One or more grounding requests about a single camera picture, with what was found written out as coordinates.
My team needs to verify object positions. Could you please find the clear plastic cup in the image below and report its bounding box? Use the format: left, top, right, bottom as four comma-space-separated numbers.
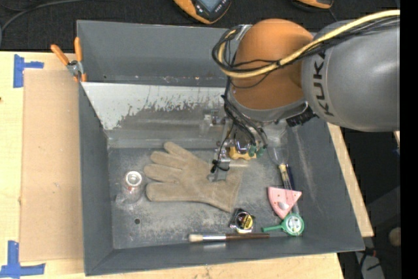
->
266, 144, 291, 165

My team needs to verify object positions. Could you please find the green round toy magnifier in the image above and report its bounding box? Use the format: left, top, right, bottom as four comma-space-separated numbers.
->
261, 212, 306, 237

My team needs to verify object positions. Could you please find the brown cardboard board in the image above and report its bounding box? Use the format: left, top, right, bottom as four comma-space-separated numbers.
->
18, 69, 86, 264

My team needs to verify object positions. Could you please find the grey metal bin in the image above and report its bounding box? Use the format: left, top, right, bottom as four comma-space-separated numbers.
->
75, 19, 366, 277

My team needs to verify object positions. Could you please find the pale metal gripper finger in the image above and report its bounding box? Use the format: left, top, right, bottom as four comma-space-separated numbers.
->
206, 158, 221, 182
218, 158, 232, 181

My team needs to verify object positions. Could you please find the yellow toy piece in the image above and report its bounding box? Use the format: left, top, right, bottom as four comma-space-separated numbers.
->
228, 146, 258, 161

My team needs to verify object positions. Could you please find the black and yellow tape measure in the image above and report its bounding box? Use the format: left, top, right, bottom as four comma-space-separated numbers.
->
229, 208, 257, 235

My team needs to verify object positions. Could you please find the clear glass jar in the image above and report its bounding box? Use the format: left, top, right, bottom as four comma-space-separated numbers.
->
115, 170, 146, 205

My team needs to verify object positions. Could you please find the dark blue pen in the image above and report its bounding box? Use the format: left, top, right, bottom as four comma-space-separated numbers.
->
285, 163, 300, 215

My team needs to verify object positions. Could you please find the pink wedge toy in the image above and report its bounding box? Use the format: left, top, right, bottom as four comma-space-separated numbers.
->
267, 186, 303, 220

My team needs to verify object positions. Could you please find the tan leather glove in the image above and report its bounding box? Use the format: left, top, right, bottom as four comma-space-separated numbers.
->
143, 140, 244, 214

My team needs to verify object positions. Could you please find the brown handled paintbrush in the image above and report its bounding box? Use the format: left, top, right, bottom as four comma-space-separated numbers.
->
187, 232, 271, 244

